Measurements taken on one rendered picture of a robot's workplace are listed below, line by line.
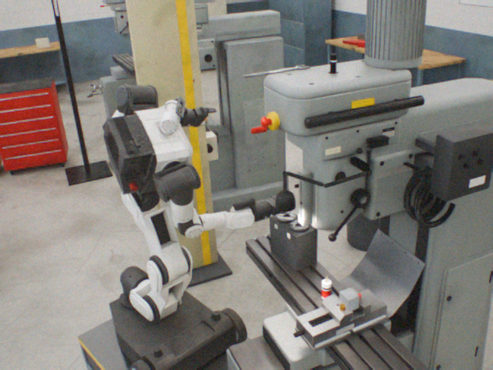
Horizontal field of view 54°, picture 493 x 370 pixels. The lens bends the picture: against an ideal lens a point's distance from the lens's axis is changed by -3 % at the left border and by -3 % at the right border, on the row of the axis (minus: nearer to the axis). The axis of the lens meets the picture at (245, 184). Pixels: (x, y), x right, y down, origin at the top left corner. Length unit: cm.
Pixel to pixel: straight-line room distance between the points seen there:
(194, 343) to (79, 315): 146
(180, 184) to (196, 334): 96
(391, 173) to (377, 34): 49
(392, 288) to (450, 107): 80
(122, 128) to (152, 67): 139
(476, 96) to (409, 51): 40
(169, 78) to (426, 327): 213
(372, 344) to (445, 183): 68
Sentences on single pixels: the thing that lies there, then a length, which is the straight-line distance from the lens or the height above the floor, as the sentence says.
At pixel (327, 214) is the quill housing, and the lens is 178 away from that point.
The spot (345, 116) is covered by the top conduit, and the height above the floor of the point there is 179.
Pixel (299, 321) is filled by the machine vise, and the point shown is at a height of 100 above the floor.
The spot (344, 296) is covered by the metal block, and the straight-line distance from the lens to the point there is 194.
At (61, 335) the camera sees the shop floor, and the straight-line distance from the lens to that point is 365.
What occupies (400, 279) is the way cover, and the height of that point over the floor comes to 98.
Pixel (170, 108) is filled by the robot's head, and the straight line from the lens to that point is 186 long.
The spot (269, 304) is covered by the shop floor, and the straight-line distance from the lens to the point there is 356.
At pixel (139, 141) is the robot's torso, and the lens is 186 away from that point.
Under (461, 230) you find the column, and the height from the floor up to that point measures 122.
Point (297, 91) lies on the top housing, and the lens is 151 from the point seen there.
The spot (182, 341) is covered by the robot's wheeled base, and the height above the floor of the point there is 59.
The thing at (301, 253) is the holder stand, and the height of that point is 102.
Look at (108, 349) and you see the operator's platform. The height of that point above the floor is 40.
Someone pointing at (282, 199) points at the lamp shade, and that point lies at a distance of 170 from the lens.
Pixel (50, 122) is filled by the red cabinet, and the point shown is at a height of 59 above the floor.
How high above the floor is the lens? 229
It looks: 26 degrees down
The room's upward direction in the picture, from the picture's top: 3 degrees counter-clockwise
